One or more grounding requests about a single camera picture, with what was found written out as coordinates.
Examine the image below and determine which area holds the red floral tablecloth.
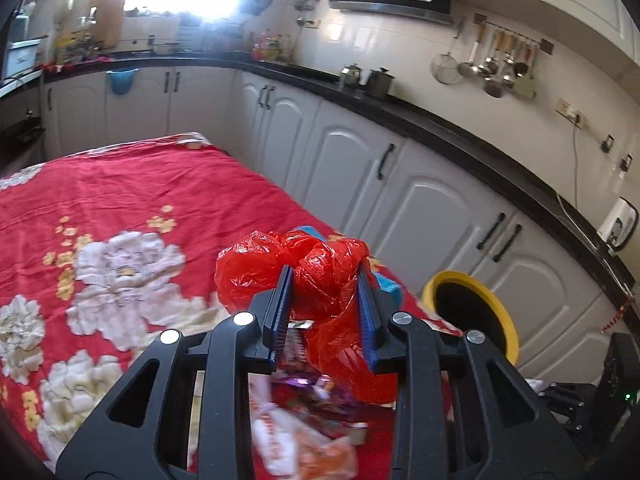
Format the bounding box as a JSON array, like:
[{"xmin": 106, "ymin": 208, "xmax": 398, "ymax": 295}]
[{"xmin": 0, "ymin": 131, "xmax": 461, "ymax": 480}]

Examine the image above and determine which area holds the white storage box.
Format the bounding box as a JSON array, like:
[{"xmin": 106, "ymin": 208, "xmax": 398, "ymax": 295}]
[{"xmin": 2, "ymin": 39, "xmax": 40, "ymax": 79}]

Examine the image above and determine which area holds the steel strainer ladle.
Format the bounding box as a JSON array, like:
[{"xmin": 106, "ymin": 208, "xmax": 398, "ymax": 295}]
[{"xmin": 430, "ymin": 16, "xmax": 466, "ymax": 86}]

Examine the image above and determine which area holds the dark green pot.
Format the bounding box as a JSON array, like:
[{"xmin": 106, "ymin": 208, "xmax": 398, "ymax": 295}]
[{"xmin": 364, "ymin": 67, "xmax": 395, "ymax": 100}]

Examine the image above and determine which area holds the white toaster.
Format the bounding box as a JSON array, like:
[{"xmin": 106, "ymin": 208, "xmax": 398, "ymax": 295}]
[{"xmin": 597, "ymin": 196, "xmax": 639, "ymax": 252}]

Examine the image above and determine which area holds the blue wall plate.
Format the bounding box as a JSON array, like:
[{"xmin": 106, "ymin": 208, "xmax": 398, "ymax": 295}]
[{"xmin": 239, "ymin": 0, "xmax": 273, "ymax": 16}]

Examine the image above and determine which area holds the purple snack wrapper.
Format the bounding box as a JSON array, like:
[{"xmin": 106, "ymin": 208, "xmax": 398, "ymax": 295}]
[{"xmin": 269, "ymin": 328, "xmax": 381, "ymax": 441}]

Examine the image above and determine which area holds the white printed plastic bag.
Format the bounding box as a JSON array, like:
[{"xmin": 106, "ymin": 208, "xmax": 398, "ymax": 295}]
[{"xmin": 248, "ymin": 374, "xmax": 358, "ymax": 479}]

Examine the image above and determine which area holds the red plastic bag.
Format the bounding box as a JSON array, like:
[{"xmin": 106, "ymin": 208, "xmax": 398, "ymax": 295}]
[{"xmin": 214, "ymin": 230, "xmax": 397, "ymax": 405}]

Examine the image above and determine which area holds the yellow rimmed trash bin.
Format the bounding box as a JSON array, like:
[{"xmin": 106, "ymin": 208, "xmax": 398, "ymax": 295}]
[{"xmin": 422, "ymin": 270, "xmax": 520, "ymax": 365}]

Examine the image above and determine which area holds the steel kettle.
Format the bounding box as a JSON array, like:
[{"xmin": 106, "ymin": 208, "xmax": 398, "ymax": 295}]
[{"xmin": 338, "ymin": 63, "xmax": 362, "ymax": 90}]

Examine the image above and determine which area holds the wooden cutting board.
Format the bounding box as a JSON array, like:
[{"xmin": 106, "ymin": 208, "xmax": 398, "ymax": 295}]
[{"xmin": 90, "ymin": 0, "xmax": 126, "ymax": 49}]

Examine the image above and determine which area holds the steel soup ladle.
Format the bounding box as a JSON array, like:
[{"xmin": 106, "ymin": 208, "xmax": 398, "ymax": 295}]
[{"xmin": 458, "ymin": 22, "xmax": 486, "ymax": 78}]

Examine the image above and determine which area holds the blue hanging basket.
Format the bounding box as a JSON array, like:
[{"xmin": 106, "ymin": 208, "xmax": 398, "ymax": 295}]
[{"xmin": 106, "ymin": 68, "xmax": 139, "ymax": 96}]

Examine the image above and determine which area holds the black kitchen countertop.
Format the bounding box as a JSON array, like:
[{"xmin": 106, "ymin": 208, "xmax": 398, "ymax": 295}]
[{"xmin": 43, "ymin": 56, "xmax": 639, "ymax": 330}]

